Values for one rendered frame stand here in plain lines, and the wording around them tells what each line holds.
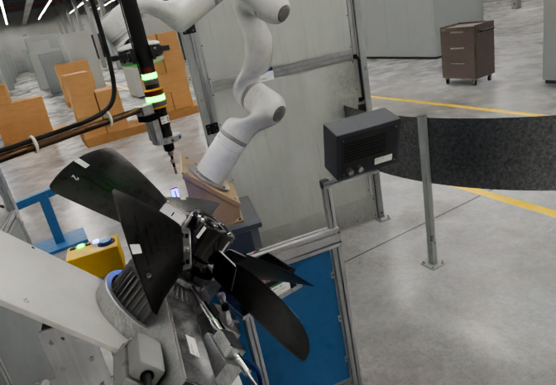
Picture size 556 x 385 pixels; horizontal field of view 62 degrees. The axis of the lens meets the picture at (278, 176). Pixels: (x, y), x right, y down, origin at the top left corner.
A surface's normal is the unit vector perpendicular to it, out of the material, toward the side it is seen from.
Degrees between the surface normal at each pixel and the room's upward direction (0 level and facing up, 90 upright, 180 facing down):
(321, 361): 90
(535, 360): 0
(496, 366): 0
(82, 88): 90
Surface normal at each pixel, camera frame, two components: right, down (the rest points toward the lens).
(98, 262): 0.33, 0.27
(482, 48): 0.53, 0.20
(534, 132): -0.40, 0.39
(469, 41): -0.84, 0.33
